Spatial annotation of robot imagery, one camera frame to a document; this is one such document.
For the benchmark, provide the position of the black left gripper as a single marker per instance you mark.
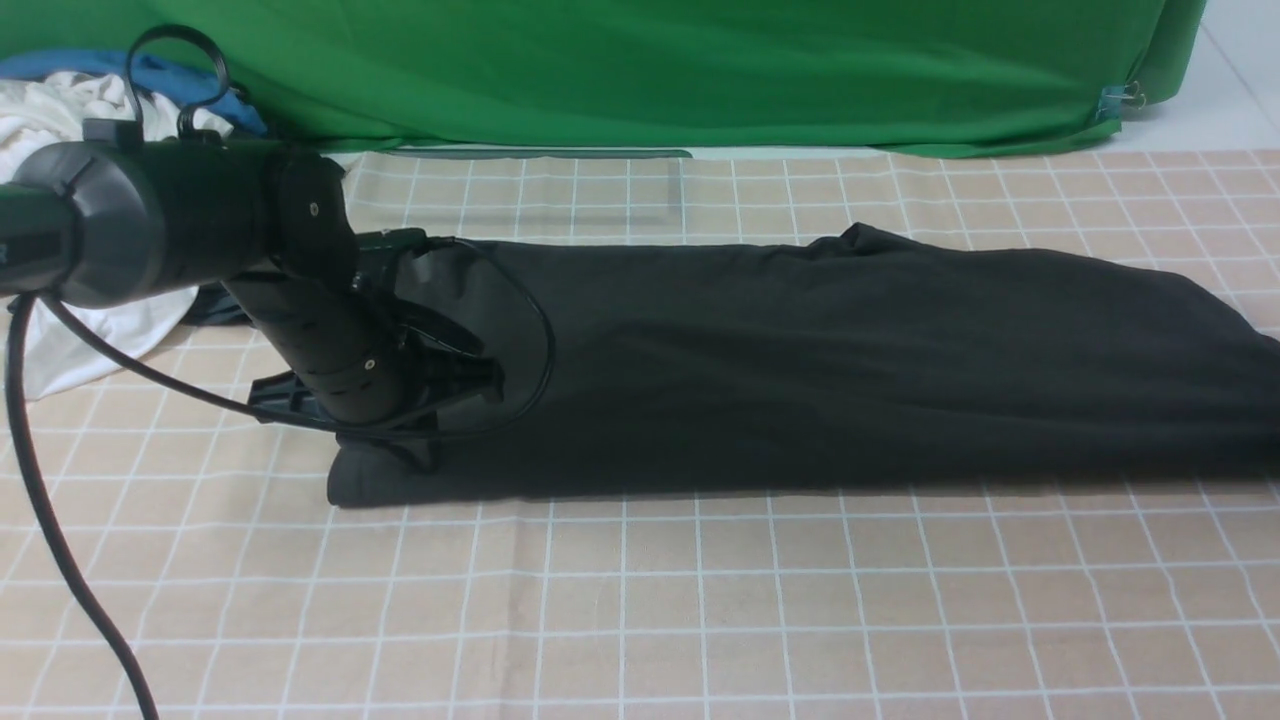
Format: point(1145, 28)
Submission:
point(349, 366)

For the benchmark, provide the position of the dark gray long-sleeved shirt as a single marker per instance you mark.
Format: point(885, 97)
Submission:
point(864, 360)

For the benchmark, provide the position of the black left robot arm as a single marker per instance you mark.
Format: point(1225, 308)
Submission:
point(98, 225)

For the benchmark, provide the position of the dark gray crumpled garment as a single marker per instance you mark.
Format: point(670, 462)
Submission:
point(214, 307)

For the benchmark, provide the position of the blue crumpled garment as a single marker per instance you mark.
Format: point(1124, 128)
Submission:
point(151, 73)

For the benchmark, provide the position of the green backdrop cloth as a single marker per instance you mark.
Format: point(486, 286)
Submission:
point(937, 79)

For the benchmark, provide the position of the white crumpled garment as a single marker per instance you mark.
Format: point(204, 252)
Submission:
point(40, 233)

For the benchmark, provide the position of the metal binder clip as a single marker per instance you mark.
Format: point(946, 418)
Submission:
point(1115, 99)

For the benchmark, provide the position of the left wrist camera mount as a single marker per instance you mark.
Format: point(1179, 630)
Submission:
point(381, 255)

